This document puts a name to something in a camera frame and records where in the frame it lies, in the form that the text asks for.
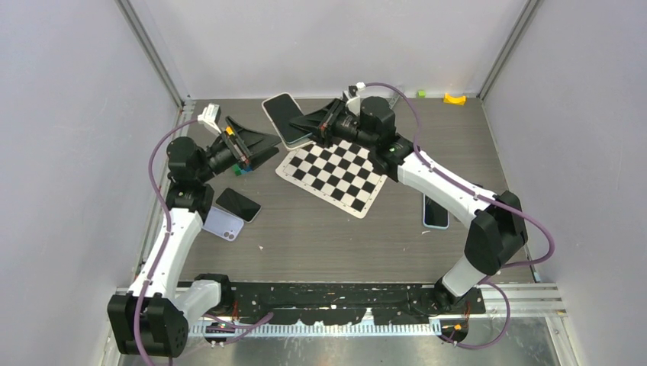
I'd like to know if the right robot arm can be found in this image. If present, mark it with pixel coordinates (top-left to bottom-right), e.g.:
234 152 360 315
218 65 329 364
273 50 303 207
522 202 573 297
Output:
288 96 528 313

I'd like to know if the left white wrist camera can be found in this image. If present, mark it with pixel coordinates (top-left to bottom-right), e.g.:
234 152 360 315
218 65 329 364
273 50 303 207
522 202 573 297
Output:
197 103 221 136

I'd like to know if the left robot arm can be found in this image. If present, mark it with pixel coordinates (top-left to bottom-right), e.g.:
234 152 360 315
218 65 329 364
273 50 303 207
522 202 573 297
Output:
107 117 281 362

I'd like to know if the phone in blue case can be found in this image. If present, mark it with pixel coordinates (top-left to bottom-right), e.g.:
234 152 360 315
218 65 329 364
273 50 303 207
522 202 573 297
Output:
422 195 449 230

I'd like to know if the phone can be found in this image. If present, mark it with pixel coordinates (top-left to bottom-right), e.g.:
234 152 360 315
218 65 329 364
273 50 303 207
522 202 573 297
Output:
216 188 262 223
422 195 449 230
261 92 312 150

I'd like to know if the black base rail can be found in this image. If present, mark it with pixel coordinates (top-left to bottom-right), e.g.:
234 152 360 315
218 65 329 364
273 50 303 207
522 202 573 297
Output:
208 282 485 326

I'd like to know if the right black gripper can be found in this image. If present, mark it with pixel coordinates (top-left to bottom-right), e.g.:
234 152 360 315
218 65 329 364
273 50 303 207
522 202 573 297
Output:
289 98 375 151

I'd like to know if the black white checkerboard mat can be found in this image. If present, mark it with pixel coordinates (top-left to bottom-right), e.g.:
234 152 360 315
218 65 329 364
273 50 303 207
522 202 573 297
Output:
275 140 388 219

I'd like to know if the lavender phone case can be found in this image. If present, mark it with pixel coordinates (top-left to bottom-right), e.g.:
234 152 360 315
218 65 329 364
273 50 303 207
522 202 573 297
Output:
202 207 245 242

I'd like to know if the yellow arch block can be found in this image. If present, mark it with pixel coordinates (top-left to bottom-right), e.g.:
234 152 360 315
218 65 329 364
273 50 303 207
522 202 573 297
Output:
443 93 468 106

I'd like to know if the green blue brick stack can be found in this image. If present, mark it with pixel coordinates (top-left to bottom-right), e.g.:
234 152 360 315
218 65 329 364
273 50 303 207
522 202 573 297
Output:
232 164 253 176

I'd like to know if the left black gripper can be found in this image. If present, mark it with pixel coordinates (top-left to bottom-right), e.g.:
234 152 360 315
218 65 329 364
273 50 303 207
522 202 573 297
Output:
197 117 281 184

